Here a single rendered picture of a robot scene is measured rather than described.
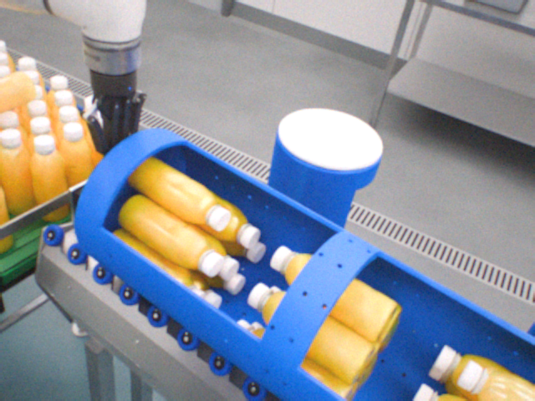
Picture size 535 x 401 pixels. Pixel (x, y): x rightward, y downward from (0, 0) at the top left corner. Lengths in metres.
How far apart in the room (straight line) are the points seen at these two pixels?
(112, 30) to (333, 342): 0.56
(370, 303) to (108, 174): 0.48
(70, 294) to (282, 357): 0.56
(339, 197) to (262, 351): 0.66
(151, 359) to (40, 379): 1.08
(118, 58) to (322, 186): 0.67
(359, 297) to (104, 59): 0.52
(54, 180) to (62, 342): 1.07
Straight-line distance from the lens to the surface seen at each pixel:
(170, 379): 1.09
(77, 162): 1.27
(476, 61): 4.24
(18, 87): 1.31
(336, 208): 1.41
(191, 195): 0.94
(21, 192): 1.30
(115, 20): 0.85
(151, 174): 0.98
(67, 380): 2.12
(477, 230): 3.08
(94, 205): 0.95
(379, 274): 0.98
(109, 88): 0.91
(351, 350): 0.82
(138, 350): 1.12
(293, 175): 1.37
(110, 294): 1.12
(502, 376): 0.84
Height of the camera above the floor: 1.79
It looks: 39 degrees down
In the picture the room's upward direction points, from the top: 10 degrees clockwise
